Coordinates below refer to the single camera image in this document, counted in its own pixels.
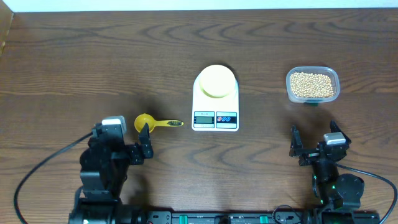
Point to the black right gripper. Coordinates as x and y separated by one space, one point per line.
309 156

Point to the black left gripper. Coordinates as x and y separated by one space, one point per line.
137 155

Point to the yellow measuring scoop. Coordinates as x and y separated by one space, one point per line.
144 119

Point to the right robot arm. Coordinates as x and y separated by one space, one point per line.
339 194

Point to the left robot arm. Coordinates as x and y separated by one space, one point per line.
104 167

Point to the white digital kitchen scale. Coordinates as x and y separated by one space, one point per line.
215 114

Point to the yellow bowl on scale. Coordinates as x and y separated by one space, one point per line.
217 81

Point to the clear plastic soybean container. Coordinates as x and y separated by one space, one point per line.
312 84

